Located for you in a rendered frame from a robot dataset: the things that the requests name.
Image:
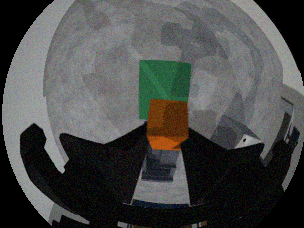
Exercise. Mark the orange l-shaped part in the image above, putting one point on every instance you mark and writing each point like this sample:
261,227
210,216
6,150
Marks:
167,124

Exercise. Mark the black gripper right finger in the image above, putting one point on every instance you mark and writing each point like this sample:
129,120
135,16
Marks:
207,164

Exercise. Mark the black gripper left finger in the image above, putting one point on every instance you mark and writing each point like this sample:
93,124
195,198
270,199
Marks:
121,159

